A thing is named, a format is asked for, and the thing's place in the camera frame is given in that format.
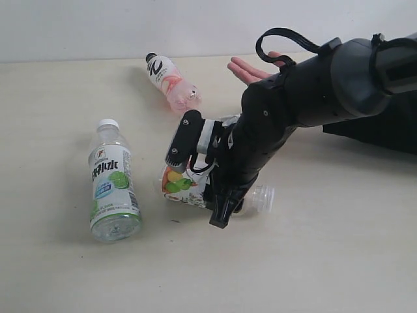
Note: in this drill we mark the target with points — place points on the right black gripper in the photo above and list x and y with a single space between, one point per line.
242 149

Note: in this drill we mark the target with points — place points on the tea bottle fruit label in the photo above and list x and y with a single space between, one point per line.
188 188

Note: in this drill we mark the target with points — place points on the lime sports drink bottle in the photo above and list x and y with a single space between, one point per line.
115 213

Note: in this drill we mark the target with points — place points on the black sleeved forearm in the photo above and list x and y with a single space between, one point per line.
395 133

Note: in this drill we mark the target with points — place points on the pink peach drink bottle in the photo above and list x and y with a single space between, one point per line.
181 95

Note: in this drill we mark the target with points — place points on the person's open hand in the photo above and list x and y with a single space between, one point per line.
245 72

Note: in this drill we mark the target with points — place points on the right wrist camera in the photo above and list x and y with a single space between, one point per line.
184 142

